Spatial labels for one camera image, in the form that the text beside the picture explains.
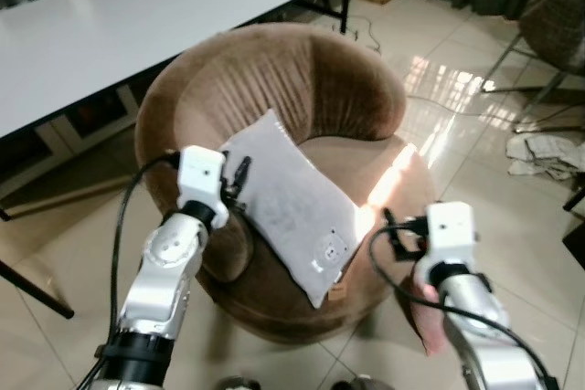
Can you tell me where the brown round velvet sofa chair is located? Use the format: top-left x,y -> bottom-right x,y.
134,23 -> 441,345

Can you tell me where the white low cabinet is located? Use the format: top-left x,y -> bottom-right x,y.
0,79 -> 152,204

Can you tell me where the dark wicker chair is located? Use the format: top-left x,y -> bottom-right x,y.
480,0 -> 585,135

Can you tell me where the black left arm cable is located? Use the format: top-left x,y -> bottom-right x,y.
78,154 -> 184,390

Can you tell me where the crumpled grey floor cloth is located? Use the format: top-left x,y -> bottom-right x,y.
507,132 -> 585,179

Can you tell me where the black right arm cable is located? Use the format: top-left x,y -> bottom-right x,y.
368,221 -> 560,390

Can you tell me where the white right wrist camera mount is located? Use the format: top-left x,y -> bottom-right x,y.
425,202 -> 479,269

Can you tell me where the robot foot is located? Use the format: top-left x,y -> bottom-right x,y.
329,375 -> 372,390
215,375 -> 262,390

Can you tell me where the pink cartoon sheep pillow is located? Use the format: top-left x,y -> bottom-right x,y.
405,279 -> 451,357

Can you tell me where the black furniture piece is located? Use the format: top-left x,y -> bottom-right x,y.
561,184 -> 585,269

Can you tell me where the grey printed pillow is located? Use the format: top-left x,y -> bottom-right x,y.
219,109 -> 362,309

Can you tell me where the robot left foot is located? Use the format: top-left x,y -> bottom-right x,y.
215,375 -> 262,390

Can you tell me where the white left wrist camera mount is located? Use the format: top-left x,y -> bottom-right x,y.
176,145 -> 229,219

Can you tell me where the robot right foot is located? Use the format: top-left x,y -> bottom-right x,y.
329,375 -> 372,390

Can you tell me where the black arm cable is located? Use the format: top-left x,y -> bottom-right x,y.
368,221 -> 560,390
78,154 -> 184,390

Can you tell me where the black floor cable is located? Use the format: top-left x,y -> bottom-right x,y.
352,26 -> 387,55

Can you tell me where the white table with black legs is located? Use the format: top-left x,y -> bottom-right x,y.
0,0 -> 371,140

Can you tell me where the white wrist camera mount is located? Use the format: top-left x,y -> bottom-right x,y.
176,145 -> 229,219
425,202 -> 479,269

